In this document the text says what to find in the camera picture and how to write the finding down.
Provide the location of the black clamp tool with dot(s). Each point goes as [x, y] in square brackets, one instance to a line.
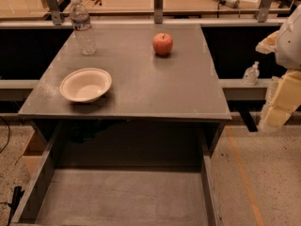
[18, 192]

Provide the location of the middle metal bracket post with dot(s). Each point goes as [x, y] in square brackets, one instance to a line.
[158, 11]

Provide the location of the metal bracket post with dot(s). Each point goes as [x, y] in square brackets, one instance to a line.
[263, 11]
[56, 15]
[158, 11]

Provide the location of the cardboard box on floor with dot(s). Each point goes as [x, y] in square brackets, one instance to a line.
[32, 152]

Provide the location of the left metal bracket post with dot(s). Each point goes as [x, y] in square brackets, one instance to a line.
[56, 15]

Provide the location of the red apple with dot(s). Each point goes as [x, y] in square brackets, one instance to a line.
[162, 44]

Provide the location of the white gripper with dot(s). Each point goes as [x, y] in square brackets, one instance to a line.
[290, 44]

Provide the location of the white paper bowl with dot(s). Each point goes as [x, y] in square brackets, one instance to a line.
[86, 85]

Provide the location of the clear hand sanitizer bottle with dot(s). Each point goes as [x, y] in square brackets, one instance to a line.
[251, 74]

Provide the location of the grey metal cabinet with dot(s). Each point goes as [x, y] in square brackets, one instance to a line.
[181, 86]

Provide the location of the right metal bracket post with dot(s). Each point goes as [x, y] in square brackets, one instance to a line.
[263, 11]

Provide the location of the clear plastic water bottle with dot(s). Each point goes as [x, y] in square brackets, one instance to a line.
[82, 27]

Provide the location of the open grey drawer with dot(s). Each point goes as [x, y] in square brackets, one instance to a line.
[153, 174]

